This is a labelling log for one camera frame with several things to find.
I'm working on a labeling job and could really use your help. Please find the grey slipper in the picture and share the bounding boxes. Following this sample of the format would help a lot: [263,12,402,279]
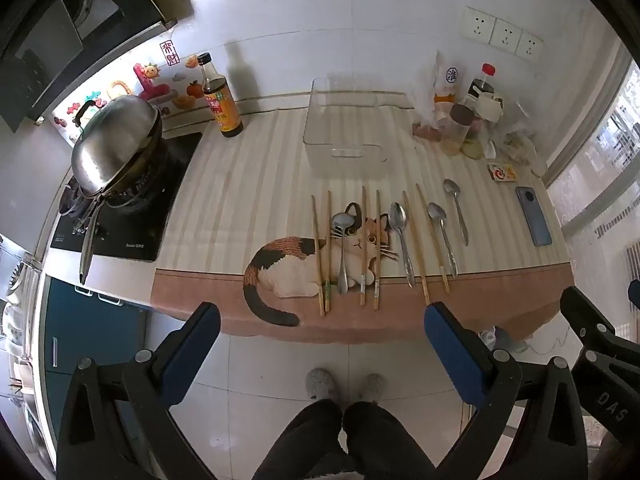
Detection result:
[305,368,337,404]
[355,373,386,406]

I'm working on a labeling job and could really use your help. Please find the blue kitchen cabinet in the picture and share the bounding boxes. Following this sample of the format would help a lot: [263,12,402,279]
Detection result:
[42,277,151,441]

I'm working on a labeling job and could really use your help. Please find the person's leg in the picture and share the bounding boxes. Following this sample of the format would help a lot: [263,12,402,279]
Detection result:
[252,399,346,480]
[342,401,437,480]

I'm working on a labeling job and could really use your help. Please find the colourful wall sticker sheet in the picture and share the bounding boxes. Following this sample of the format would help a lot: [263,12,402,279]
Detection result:
[52,52,207,132]

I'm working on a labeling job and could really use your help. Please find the window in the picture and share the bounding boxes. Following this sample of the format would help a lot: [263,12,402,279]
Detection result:
[547,57,640,283]

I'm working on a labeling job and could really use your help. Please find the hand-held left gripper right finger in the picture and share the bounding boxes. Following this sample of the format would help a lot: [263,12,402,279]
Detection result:
[424,301,590,480]

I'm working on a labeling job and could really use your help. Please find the clear plastic container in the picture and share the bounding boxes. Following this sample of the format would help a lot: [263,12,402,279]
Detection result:
[303,77,416,177]

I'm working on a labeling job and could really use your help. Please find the white salt bag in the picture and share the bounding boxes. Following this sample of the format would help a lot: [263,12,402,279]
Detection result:
[431,51,461,107]

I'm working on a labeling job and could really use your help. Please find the black gas stove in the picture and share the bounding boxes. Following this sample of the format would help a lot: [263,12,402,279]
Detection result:
[50,132,203,263]

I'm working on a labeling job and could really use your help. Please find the small white red-swirl box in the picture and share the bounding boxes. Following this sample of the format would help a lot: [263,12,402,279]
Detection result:
[486,162,517,182]

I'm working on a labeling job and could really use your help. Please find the dark bottle with red cap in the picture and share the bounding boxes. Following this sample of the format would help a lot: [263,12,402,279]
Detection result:
[467,63,497,142]

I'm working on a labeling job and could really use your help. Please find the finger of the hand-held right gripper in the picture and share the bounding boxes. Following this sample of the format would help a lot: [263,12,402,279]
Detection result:
[559,285,640,357]

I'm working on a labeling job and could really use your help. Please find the steel wok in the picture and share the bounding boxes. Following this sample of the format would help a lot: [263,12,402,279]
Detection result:
[60,125,167,286]

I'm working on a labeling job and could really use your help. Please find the clear jar with brown lid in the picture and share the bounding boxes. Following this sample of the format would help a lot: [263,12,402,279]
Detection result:
[440,103,476,157]

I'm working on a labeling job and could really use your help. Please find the white cable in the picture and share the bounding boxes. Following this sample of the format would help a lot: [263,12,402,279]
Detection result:
[525,319,582,357]

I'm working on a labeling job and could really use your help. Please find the white wall socket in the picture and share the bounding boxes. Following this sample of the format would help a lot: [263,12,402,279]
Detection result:
[460,6,497,44]
[515,30,545,64]
[489,17,524,54]

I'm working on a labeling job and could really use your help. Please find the cat printed striped tablecloth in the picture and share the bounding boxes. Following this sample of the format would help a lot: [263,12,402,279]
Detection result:
[150,91,576,345]

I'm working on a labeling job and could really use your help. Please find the person's right leg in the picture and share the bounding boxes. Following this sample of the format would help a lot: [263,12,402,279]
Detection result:
[342,401,437,480]

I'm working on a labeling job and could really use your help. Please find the steel wok lid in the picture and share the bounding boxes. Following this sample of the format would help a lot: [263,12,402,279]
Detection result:
[71,96,163,196]

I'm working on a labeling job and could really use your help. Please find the steel spoon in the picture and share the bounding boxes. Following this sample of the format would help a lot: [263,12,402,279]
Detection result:
[331,212,355,295]
[442,178,470,247]
[426,201,459,279]
[388,202,417,289]

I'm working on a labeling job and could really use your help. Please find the black range hood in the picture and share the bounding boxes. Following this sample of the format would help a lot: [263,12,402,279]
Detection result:
[0,0,179,133]

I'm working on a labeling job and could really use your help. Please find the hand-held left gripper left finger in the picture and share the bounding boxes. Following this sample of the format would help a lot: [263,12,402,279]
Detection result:
[55,301,222,480]

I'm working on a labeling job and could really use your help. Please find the blue-grey smartphone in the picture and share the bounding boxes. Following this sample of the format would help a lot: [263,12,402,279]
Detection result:
[515,186,554,247]

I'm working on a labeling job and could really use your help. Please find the white cup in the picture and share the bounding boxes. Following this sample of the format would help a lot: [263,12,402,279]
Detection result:
[475,92,504,122]

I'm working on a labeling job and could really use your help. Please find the dark soy sauce bottle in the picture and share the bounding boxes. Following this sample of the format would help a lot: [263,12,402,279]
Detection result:
[196,52,244,137]

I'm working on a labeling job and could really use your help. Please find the crumpled clear plastic bags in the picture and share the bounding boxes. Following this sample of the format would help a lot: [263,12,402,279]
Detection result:
[492,101,549,177]

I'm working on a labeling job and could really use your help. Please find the person's left leg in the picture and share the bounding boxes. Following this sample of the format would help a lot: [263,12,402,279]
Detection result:
[252,399,346,480]

